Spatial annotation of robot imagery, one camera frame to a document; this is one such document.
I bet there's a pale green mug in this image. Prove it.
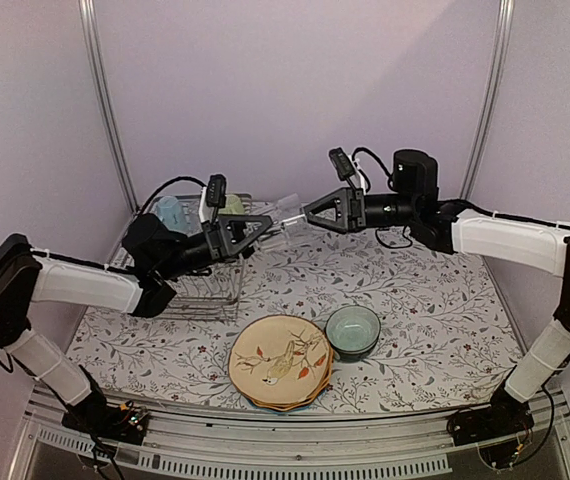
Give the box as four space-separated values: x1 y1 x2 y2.
219 194 246 215

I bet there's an aluminium front rail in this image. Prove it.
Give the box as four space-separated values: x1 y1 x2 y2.
8 387 570 479

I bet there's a wire dish rack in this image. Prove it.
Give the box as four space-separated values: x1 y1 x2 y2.
114 193 253 321

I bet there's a left aluminium frame post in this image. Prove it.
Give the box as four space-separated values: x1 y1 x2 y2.
78 0 138 213

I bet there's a teal ceramic bowl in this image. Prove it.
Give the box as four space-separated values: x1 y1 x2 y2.
324 305 381 363

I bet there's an aluminium frame post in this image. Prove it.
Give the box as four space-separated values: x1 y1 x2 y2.
78 0 138 213
459 0 515 200

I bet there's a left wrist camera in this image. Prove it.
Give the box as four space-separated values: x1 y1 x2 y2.
198 174 227 223

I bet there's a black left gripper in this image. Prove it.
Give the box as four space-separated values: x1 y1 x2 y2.
156 212 277 281

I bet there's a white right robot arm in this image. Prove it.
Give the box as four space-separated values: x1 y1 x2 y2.
304 147 570 436

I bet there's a right aluminium frame post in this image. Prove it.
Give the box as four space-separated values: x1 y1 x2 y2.
459 0 515 200

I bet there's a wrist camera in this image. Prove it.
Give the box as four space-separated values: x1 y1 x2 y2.
328 147 371 193
198 174 227 223

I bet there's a light blue ceramic mug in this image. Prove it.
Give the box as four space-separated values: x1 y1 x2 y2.
154 196 190 234

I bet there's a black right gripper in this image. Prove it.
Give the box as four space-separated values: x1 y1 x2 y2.
302 186 419 234

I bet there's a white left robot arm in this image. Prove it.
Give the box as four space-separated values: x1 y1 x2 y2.
0 214 272 434

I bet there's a cream bird pattern plate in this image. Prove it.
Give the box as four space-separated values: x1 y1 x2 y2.
228 315 331 403

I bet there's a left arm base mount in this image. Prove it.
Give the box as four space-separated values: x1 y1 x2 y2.
62 368 149 445

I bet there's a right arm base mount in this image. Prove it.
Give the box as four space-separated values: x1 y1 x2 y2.
446 383 534 469

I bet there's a mustard yellow plate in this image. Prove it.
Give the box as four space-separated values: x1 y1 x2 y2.
300 348 334 406

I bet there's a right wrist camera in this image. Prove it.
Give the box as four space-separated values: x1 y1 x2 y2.
328 147 371 193

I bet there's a blue bottom plate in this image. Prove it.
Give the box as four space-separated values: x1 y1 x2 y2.
247 398 310 412

